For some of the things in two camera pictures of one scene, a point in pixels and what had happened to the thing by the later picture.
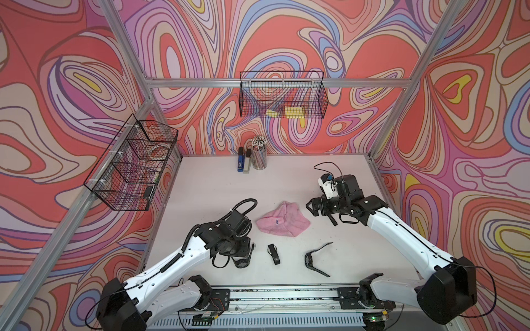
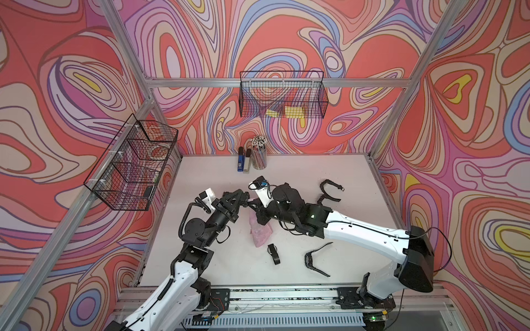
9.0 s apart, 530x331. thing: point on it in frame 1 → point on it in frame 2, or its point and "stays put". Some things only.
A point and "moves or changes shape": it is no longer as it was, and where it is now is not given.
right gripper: (323, 201) → (257, 205)
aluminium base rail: (275, 307) stays put
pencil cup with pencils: (259, 151) stays put
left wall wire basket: (127, 174) stays put
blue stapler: (241, 159) stays put
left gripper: (246, 248) → (223, 206)
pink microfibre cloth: (286, 221) moves or changes shape
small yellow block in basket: (272, 113) stays put
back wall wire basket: (286, 94) stays put
